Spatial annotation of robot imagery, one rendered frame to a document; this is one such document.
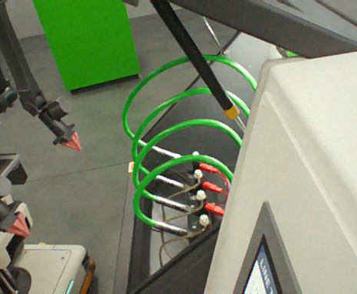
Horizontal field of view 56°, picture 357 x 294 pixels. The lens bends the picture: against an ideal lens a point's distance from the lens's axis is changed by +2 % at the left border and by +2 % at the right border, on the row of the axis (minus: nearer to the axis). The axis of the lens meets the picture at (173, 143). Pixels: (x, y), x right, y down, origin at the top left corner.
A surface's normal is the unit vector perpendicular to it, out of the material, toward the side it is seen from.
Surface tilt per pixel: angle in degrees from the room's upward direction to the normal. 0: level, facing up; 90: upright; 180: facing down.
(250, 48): 90
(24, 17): 90
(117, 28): 90
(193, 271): 90
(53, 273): 0
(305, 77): 0
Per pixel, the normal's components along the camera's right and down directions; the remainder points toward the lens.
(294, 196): -1.00, -0.06
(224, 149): 0.02, 0.58
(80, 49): 0.26, 0.52
